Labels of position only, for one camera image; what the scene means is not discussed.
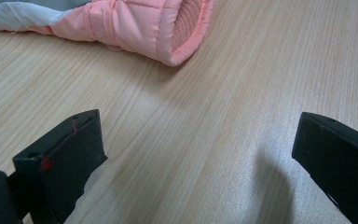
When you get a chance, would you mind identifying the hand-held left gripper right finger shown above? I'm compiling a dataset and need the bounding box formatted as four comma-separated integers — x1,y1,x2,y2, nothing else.
291,111,358,224

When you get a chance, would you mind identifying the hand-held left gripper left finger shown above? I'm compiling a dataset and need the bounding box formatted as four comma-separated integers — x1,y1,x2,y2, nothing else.
12,108,108,224

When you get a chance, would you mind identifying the pink glove with grey palm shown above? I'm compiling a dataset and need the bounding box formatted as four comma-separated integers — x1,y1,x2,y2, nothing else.
0,0,216,67

